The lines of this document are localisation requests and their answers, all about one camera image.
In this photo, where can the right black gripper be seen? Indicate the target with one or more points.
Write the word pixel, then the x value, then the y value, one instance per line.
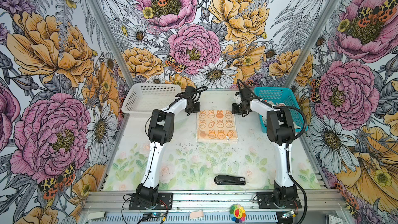
pixel 234 110

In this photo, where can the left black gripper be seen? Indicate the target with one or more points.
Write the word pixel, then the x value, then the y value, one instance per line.
pixel 196 110

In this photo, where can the orange rabbit print towel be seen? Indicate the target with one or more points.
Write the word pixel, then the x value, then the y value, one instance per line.
pixel 216 126

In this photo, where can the teal plastic basket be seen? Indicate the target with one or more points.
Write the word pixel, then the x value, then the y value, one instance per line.
pixel 278 95

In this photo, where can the white plastic basket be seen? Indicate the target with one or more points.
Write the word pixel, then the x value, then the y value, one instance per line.
pixel 142 99

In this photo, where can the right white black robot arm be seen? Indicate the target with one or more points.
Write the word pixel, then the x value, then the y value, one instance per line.
pixel 281 132

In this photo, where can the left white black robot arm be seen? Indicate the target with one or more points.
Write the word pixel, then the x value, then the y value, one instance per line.
pixel 160 131

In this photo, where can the blue patterned towel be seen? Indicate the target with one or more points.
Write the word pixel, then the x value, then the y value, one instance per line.
pixel 277 116

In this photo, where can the black stapler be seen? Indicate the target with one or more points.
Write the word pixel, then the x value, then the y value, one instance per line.
pixel 230 180

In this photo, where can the colourful flower toy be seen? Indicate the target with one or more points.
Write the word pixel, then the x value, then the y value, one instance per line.
pixel 237 213

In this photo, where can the pink eraser block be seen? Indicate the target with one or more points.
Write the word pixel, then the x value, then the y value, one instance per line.
pixel 196 214

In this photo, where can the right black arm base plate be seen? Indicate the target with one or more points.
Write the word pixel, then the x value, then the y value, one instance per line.
pixel 268 200

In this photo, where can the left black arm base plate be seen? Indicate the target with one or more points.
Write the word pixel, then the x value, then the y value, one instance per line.
pixel 160 201

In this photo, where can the aluminium front rail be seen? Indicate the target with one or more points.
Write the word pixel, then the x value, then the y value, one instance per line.
pixel 211 201

